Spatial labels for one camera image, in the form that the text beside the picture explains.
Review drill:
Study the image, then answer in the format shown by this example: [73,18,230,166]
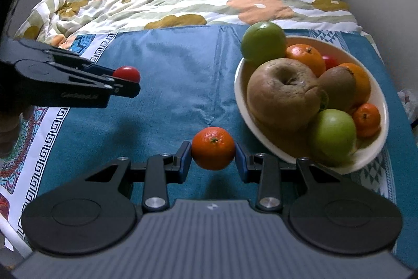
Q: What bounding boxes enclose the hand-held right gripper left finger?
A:
[84,141,193,213]

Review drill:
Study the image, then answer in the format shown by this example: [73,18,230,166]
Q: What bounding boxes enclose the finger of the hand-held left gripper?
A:
[13,39,115,77]
[15,61,142,109]

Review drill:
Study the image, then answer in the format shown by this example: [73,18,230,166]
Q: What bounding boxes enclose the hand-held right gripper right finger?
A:
[234,143,343,212]

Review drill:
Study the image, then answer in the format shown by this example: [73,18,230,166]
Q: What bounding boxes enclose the small orange tangerine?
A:
[352,103,382,138]
[191,127,236,171]

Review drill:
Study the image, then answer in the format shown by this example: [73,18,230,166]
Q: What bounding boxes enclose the cream oval bowl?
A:
[234,35,390,175]

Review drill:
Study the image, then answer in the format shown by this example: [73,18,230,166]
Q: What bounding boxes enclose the red cherry tomato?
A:
[113,66,141,83]
[322,54,339,71]

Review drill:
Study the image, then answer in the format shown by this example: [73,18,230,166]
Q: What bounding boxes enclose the large wrinkled brown apple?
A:
[246,58,322,132]

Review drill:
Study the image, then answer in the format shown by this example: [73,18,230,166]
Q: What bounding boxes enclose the green apple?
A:
[241,21,288,61]
[309,109,358,162]

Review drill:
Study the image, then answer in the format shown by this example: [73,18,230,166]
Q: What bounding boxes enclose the large orange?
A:
[286,44,326,77]
[338,62,372,106]

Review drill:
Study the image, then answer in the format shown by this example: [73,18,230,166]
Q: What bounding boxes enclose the brown kiwi with sticker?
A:
[317,66,357,111]

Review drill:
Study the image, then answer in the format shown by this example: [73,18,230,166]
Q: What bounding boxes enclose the person's left hand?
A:
[0,109,23,159]

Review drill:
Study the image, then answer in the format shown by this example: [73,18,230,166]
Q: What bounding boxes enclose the teal patterned mat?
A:
[0,25,418,263]

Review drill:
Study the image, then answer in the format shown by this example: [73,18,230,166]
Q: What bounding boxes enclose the floral striped blanket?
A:
[15,0,364,49]

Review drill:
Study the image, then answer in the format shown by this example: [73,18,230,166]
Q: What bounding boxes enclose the white bar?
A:
[0,217,33,258]

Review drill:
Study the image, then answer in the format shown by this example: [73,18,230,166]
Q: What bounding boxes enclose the white plastic bag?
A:
[398,88,418,123]

